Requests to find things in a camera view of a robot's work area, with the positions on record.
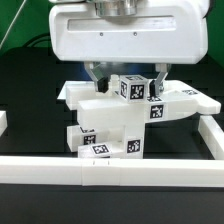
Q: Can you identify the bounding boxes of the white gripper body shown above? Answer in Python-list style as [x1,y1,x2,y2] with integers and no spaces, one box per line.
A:
[49,2,209,64]

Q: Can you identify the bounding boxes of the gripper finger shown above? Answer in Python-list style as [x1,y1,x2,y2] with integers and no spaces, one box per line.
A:
[149,63,171,97]
[84,62,108,93]

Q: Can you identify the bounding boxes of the white tagged cube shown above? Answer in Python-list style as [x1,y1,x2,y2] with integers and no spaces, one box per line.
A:
[119,75,148,103]

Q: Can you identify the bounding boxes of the white chair back frame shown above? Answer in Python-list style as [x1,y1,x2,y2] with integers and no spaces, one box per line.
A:
[64,75,221,129]

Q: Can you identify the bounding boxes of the white chair seat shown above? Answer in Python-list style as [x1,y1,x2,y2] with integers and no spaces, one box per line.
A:
[119,123,145,159]

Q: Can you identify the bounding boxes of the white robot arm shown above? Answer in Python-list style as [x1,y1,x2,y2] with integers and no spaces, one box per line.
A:
[49,0,212,96]

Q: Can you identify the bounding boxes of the thin grey rod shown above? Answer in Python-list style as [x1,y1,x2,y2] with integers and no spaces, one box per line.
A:
[0,0,27,51]

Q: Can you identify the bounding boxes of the white left block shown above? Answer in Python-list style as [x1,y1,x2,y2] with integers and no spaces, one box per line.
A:
[0,111,7,137]

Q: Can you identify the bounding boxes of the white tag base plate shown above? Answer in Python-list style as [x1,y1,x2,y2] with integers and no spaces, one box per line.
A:
[57,84,66,100]

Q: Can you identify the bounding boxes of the white right rail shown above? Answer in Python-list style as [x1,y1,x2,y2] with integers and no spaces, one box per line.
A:
[198,116,224,161]

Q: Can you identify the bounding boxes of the white rail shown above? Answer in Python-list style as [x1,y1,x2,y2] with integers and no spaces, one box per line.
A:
[0,156,224,187]
[198,116,224,161]

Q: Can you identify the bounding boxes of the black cable with connector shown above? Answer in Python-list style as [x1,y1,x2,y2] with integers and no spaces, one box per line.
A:
[22,33,53,48]

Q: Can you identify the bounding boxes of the white front rail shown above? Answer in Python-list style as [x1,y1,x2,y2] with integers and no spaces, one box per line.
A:
[0,156,224,187]

